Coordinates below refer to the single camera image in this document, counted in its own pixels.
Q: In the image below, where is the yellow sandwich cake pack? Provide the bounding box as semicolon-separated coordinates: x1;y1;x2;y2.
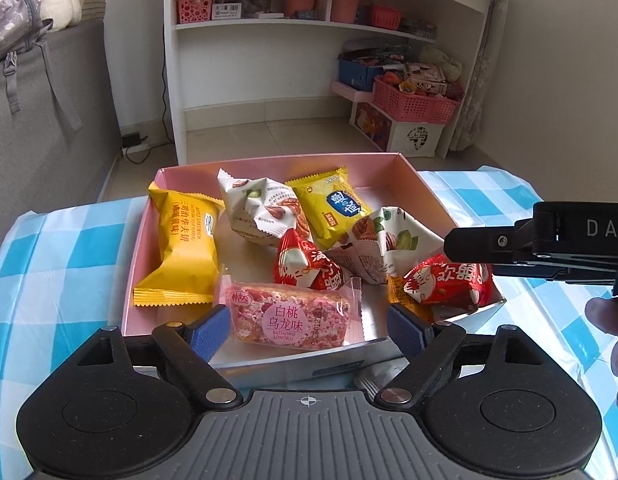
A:
133;183;224;307

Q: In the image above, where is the pink peach oolong bar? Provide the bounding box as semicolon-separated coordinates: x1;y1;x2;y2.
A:
216;274;364;351

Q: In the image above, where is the red candy packet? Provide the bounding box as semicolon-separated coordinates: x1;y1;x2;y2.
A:
402;254;495;311
273;229;352;290

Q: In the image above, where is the white pecan snack bag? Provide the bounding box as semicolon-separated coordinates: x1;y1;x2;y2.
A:
326;206;443;285

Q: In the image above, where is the white pecan snack bag two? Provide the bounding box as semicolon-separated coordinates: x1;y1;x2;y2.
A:
217;169;311;247

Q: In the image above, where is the yellow biscuit pack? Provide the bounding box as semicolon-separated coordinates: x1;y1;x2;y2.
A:
285;167;371;249

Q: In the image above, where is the pink and silver box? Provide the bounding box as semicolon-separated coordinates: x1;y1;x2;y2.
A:
122;153;503;388

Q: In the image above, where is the white storage box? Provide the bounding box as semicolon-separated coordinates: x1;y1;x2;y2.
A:
349;102;445;158

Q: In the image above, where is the power strip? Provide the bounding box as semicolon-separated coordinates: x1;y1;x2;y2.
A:
121;131;149;153

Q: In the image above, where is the red plastic basket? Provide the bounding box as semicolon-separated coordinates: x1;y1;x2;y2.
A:
372;76;459;125

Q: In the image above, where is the grey sofa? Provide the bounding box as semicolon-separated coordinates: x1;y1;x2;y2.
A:
0;21;121;246

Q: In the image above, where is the blue storage bin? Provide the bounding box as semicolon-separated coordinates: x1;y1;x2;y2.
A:
338;58;385;92

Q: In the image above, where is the white shelf unit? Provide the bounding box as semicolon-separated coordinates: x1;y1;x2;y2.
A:
164;0;507;162

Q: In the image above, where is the white plush toy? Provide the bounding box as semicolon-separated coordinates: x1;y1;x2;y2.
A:
40;0;82;32

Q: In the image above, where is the grey floral backpack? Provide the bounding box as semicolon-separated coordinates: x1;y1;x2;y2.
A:
0;0;83;132

